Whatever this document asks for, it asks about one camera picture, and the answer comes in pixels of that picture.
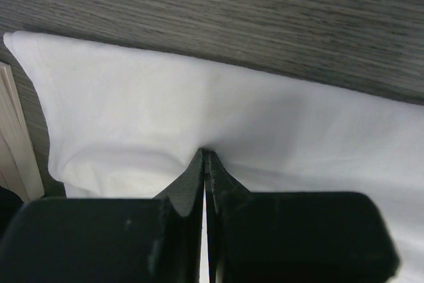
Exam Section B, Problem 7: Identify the white t shirt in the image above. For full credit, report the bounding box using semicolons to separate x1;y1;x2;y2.
3;31;423;282

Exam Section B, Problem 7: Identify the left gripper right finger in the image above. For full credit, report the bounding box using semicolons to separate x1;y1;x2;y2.
205;152;401;282

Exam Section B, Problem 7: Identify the white paperback book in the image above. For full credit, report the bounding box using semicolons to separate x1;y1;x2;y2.
1;62;44;202

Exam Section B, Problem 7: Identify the navy folded t shirt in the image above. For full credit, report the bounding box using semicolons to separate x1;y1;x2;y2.
0;187;23;235

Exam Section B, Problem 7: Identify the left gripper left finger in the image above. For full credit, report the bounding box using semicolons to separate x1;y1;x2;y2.
1;150;203;282

